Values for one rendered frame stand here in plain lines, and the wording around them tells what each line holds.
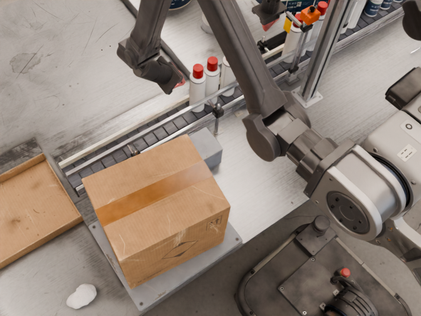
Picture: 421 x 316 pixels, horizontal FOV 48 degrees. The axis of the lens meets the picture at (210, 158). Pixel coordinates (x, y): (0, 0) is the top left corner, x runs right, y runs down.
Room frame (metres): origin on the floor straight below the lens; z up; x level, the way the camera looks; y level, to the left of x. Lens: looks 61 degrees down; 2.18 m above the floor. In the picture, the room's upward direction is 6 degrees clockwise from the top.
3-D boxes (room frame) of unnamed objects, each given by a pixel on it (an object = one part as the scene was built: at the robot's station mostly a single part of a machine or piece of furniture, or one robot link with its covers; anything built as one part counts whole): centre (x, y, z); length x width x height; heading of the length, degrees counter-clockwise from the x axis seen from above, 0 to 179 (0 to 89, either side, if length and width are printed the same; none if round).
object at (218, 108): (0.88, 0.00, 0.91); 0.07 x 0.03 x 0.16; 40
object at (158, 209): (0.49, 0.13, 0.99); 0.30 x 0.24 x 0.27; 123
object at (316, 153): (0.44, -0.19, 1.45); 0.09 x 0.08 x 0.12; 136
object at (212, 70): (0.96, 0.02, 0.98); 0.05 x 0.05 x 0.20
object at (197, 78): (0.93, 0.06, 0.98); 0.05 x 0.05 x 0.20
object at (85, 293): (0.28, 0.32, 0.85); 0.08 x 0.07 x 0.04; 96
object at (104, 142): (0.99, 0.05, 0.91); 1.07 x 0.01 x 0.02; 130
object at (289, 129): (0.49, -0.13, 1.43); 0.10 x 0.05 x 0.09; 46
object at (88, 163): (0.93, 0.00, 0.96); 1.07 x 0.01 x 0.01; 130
